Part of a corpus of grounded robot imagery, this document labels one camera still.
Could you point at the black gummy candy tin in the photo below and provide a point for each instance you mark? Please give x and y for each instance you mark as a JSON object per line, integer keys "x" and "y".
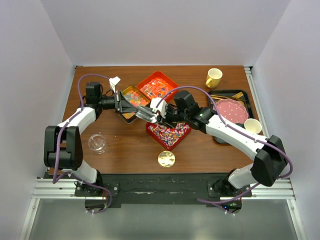
{"x": 136, "y": 98}

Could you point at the pink dotted plate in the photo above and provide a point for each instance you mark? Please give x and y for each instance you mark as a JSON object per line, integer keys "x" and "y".
{"x": 232, "y": 110}

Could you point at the orange candy tin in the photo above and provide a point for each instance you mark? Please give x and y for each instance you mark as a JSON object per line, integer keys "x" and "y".
{"x": 156, "y": 85}

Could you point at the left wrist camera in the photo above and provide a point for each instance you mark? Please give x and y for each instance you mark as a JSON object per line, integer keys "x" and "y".
{"x": 113, "y": 82}

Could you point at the gold round lid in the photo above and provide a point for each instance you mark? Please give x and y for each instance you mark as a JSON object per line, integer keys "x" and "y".
{"x": 166, "y": 159}

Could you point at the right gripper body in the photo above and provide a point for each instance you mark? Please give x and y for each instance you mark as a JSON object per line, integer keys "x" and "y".
{"x": 172, "y": 116}

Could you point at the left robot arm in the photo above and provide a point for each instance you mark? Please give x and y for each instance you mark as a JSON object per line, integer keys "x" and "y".
{"x": 63, "y": 151}

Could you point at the dark green cup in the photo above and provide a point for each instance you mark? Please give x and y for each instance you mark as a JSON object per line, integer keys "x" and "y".
{"x": 253, "y": 125}

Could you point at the gold fork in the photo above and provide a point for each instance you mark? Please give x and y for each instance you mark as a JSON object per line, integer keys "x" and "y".
{"x": 239, "y": 97}

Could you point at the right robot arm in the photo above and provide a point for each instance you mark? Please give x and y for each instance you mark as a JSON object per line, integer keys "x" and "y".
{"x": 267, "y": 153}

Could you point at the yellow mug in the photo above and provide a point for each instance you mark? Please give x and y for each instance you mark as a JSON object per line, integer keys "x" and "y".
{"x": 213, "y": 78}

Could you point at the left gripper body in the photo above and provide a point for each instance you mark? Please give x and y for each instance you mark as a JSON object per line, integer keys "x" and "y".
{"x": 118, "y": 107}

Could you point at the metal scoop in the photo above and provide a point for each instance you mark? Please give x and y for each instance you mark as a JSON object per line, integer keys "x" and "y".
{"x": 147, "y": 114}

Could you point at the clear glass jar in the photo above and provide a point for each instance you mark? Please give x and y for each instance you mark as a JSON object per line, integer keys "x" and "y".
{"x": 97, "y": 143}

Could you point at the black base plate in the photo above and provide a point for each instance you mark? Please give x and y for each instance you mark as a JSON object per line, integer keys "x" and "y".
{"x": 167, "y": 189}

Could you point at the gold chopsticks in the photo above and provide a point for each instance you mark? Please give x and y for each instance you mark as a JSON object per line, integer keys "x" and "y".
{"x": 223, "y": 97}

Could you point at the red lollipop tin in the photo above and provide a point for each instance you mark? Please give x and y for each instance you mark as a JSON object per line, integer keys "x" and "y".
{"x": 168, "y": 137}

